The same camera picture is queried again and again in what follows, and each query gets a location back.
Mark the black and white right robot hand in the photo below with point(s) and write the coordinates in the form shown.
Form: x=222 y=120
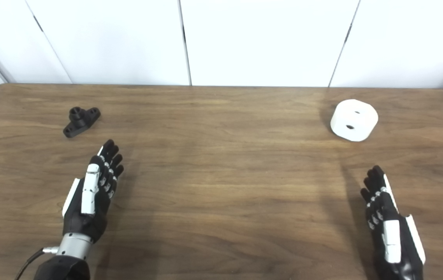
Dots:
x=392 y=233

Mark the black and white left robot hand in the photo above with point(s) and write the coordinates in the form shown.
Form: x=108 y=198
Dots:
x=89 y=217

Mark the black flanged holder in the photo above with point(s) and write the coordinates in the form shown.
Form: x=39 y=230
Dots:
x=78 y=120

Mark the round white piece with holes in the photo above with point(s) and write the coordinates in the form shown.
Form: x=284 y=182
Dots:
x=352 y=112

